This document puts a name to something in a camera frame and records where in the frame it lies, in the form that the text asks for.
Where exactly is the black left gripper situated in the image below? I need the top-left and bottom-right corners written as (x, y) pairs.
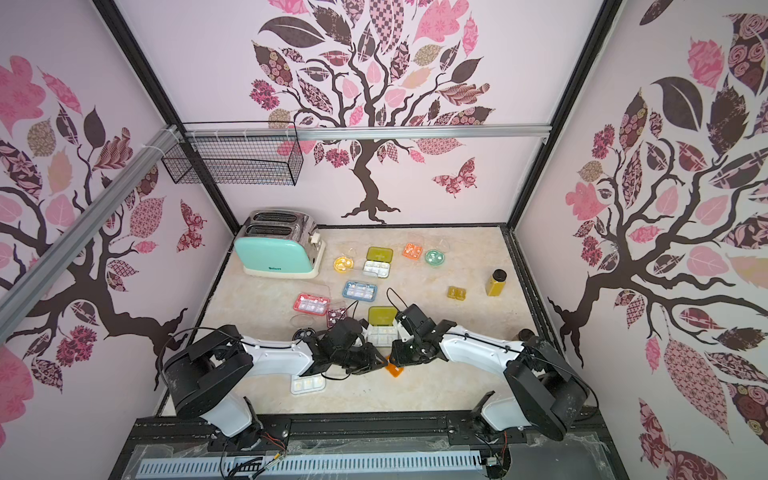
top-left (335, 343), bottom-right (391, 376)

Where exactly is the orange small pillbox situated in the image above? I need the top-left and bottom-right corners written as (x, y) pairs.
top-left (385, 356), bottom-right (405, 378)

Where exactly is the green lid white pillbox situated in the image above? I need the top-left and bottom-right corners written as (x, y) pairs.
top-left (366, 306), bottom-right (399, 348)

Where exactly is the yellow small pillbox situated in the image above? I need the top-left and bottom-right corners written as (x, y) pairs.
top-left (446, 286), bottom-right (467, 301)

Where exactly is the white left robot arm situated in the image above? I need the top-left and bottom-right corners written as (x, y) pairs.
top-left (159, 318), bottom-right (388, 438)

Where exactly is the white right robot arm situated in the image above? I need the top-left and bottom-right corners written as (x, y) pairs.
top-left (390, 304), bottom-right (591, 441)

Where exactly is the magenta small pillbox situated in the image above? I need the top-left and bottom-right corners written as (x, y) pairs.
top-left (326, 301), bottom-right (348, 329)

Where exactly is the dark round pillbox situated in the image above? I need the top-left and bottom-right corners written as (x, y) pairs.
top-left (289, 314), bottom-right (317, 340)

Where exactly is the red rectangular pillbox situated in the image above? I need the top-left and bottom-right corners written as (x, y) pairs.
top-left (293, 281), bottom-right (331, 316)

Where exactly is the clear white pillbox front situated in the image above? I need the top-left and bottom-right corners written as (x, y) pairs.
top-left (290, 374), bottom-right (327, 396)

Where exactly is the blue rectangular pillbox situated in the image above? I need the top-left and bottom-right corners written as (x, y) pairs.
top-left (342, 281), bottom-right (378, 302)

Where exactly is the yellow round pillbox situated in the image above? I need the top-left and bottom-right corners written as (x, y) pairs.
top-left (333, 242), bottom-right (357, 274)

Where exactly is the green round pillbox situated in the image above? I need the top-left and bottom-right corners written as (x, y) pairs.
top-left (424, 237), bottom-right (451, 267)

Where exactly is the olive lid pillbox back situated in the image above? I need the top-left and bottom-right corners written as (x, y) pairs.
top-left (362, 246), bottom-right (393, 279)

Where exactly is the yellow bottle black cap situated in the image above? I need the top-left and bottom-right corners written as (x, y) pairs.
top-left (485, 269), bottom-right (508, 297)

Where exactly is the brown bottle black cap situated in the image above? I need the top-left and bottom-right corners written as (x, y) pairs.
top-left (516, 328), bottom-right (536, 342)

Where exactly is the mint green toaster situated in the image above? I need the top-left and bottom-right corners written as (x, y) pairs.
top-left (234, 209), bottom-right (326, 279)

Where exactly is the white slotted cable duct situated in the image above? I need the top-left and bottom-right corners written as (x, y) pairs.
top-left (133, 451), bottom-right (484, 479)

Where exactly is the black wire basket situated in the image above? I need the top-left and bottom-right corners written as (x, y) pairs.
top-left (162, 120), bottom-right (304, 186)

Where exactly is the aluminium rail back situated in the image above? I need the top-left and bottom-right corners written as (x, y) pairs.
top-left (297, 124), bottom-right (552, 141)

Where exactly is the aluminium rail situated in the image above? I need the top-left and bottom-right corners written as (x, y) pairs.
top-left (297, 124), bottom-right (552, 141)
top-left (1, 125), bottom-right (180, 341)

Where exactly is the aluminium rail left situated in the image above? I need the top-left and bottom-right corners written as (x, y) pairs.
top-left (1, 125), bottom-right (180, 341)

